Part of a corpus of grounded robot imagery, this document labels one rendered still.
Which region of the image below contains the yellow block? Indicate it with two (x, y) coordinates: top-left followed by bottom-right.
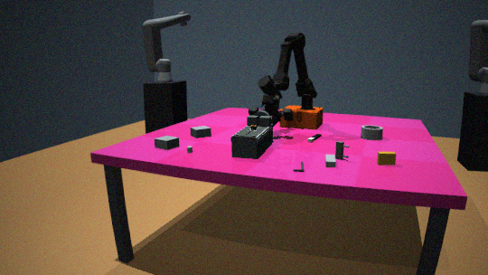
(377, 152), (397, 166)

